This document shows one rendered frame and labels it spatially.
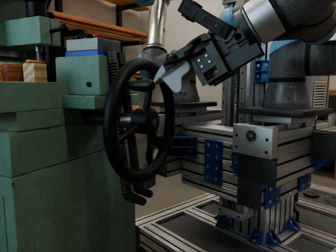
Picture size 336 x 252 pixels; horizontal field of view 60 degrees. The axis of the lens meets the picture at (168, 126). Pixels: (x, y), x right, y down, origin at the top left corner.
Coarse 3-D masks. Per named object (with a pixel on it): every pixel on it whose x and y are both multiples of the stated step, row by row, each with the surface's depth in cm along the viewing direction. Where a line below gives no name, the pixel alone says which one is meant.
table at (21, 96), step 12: (0, 84) 54; (12, 84) 56; (24, 84) 59; (36, 84) 61; (48, 84) 64; (60, 84) 67; (0, 96) 54; (12, 96) 57; (24, 96) 59; (36, 96) 61; (48, 96) 64; (60, 96) 67; (72, 96) 66; (84, 96) 65; (96, 96) 64; (132, 96) 77; (144, 96) 100; (0, 108) 55; (12, 108) 57; (24, 108) 59; (36, 108) 62; (48, 108) 64; (84, 108) 65; (96, 108) 64
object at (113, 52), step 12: (108, 60) 66; (120, 60) 70; (108, 72) 67; (120, 108) 69; (120, 132) 69; (120, 144) 70; (132, 144) 74; (132, 156) 74; (132, 168) 75; (120, 180) 72; (132, 192) 76; (144, 192) 80; (144, 204) 86
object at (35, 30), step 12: (12, 24) 79; (24, 24) 77; (36, 24) 75; (48, 24) 77; (12, 36) 79; (24, 36) 77; (36, 36) 75; (48, 36) 77; (24, 48) 86; (36, 48) 79
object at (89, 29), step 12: (60, 0) 333; (108, 0) 383; (120, 0) 383; (132, 0) 384; (60, 12) 281; (120, 12) 414; (60, 24) 294; (72, 24) 303; (84, 24) 312; (96, 24) 319; (108, 24) 334; (120, 24) 416; (60, 36) 335; (108, 36) 365; (120, 36) 366; (132, 36) 378; (144, 36) 397; (120, 48) 420; (132, 108) 387
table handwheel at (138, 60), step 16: (128, 64) 59; (144, 64) 64; (112, 80) 57; (128, 80) 59; (112, 96) 55; (96, 112) 73; (112, 112) 55; (128, 112) 70; (144, 112) 65; (112, 128) 55; (128, 128) 62; (144, 128) 65; (112, 144) 56; (160, 144) 74; (112, 160) 57; (160, 160) 74; (128, 176) 61; (144, 176) 67
